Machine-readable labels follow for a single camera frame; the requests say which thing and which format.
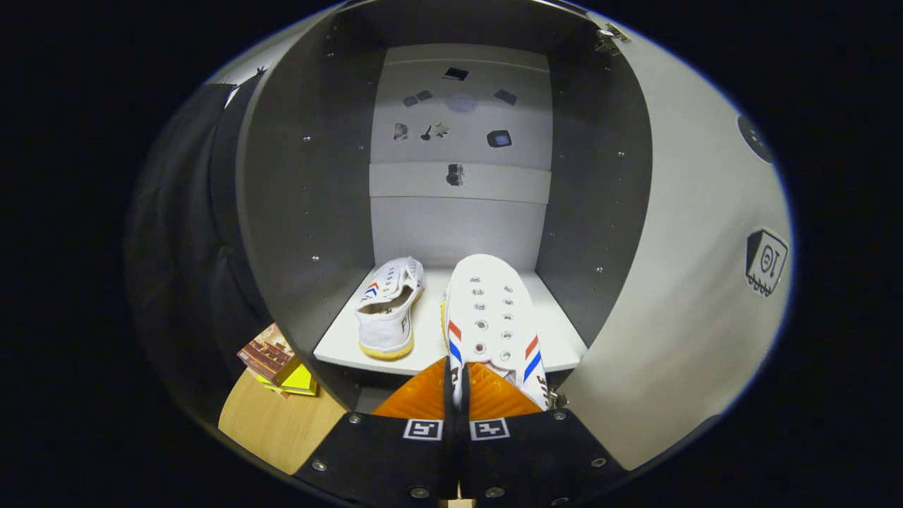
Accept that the grey shoe cabinet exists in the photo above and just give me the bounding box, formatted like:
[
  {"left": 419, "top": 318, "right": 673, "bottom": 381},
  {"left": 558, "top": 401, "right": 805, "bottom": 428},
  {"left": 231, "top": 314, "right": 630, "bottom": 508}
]
[{"left": 236, "top": 0, "right": 653, "bottom": 413}]

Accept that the yellow box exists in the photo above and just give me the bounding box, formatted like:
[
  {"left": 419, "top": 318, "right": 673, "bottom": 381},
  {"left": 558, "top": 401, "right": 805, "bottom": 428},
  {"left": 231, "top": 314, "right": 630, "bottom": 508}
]
[{"left": 255, "top": 363, "right": 318, "bottom": 397}]

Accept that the black backdrop cloth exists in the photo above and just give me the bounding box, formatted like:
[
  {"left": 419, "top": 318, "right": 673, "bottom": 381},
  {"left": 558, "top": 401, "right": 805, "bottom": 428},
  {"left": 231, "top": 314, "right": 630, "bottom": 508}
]
[{"left": 123, "top": 71, "right": 272, "bottom": 424}]

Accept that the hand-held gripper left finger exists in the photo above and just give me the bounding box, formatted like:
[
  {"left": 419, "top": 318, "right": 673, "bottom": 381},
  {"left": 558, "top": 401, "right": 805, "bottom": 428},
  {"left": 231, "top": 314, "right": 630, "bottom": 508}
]
[{"left": 293, "top": 356, "right": 456, "bottom": 505}]

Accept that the white canvas shoe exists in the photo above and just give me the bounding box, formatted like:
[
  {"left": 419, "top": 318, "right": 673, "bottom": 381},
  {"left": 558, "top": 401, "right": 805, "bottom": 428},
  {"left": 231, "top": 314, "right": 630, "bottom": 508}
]
[
  {"left": 441, "top": 254, "right": 558, "bottom": 411},
  {"left": 355, "top": 256, "right": 425, "bottom": 361}
]

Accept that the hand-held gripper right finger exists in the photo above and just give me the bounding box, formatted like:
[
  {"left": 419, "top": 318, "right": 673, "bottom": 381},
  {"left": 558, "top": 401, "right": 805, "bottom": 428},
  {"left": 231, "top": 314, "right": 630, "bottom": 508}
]
[{"left": 459, "top": 360, "right": 629, "bottom": 505}]

